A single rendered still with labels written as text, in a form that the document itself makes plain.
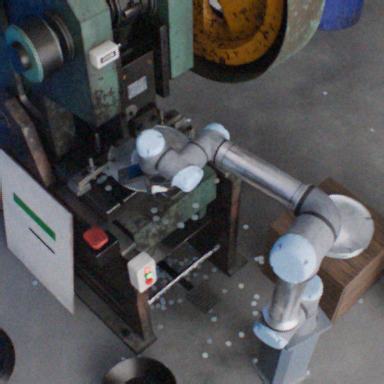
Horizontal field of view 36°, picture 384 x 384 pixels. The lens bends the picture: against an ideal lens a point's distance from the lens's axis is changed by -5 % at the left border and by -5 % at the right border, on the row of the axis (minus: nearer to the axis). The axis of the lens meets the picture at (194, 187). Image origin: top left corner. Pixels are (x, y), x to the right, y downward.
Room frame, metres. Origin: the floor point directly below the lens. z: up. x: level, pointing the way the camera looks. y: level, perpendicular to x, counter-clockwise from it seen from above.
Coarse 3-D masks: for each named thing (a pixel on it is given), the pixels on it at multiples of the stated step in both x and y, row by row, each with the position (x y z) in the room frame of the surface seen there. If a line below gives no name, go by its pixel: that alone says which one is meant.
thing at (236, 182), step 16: (224, 176) 1.46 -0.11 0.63; (224, 192) 1.47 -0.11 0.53; (240, 192) 1.47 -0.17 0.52; (208, 208) 1.53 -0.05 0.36; (224, 208) 1.46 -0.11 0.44; (208, 224) 1.52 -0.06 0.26; (224, 224) 1.46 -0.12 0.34; (192, 240) 1.59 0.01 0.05; (208, 240) 1.52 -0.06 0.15; (224, 240) 1.46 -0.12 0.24; (224, 256) 1.45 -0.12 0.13; (240, 256) 1.52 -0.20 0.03; (224, 272) 1.45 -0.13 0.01
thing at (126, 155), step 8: (160, 128) 1.55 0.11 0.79; (168, 128) 1.54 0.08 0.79; (168, 136) 1.51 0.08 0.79; (176, 136) 1.50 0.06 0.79; (184, 136) 1.50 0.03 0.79; (128, 144) 1.48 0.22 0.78; (176, 144) 1.47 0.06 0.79; (184, 144) 1.47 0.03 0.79; (112, 152) 1.44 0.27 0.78; (120, 152) 1.44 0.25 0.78; (128, 152) 1.44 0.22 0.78; (136, 152) 1.43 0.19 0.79; (120, 160) 1.41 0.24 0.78; (128, 160) 1.40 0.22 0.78; (136, 160) 1.40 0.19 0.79; (112, 168) 1.37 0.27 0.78; (120, 168) 1.37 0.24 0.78; (136, 184) 1.30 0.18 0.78
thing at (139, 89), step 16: (128, 48) 1.49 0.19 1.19; (144, 48) 1.51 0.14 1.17; (128, 64) 1.43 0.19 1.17; (144, 64) 1.47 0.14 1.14; (128, 80) 1.42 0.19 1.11; (144, 80) 1.47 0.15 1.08; (128, 96) 1.42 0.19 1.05; (144, 96) 1.46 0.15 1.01; (128, 112) 1.40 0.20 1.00; (144, 112) 1.43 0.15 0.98; (112, 128) 1.43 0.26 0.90; (128, 128) 1.41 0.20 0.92; (144, 128) 1.41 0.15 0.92
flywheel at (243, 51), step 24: (192, 0) 1.79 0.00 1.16; (216, 0) 1.71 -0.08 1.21; (240, 0) 1.64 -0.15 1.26; (264, 0) 1.57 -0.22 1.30; (216, 24) 1.71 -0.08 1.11; (240, 24) 1.64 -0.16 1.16; (264, 24) 1.52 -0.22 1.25; (216, 48) 1.66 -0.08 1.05; (240, 48) 1.59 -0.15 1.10; (264, 48) 1.52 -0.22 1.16
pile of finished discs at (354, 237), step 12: (336, 204) 1.52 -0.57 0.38; (348, 204) 1.52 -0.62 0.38; (360, 204) 1.52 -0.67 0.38; (348, 216) 1.45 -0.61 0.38; (360, 216) 1.46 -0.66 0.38; (348, 228) 1.39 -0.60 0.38; (360, 228) 1.40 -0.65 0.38; (372, 228) 1.40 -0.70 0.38; (336, 240) 1.34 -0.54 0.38; (348, 240) 1.34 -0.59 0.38; (360, 240) 1.34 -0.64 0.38; (336, 252) 1.29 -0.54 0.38; (348, 252) 1.29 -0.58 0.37
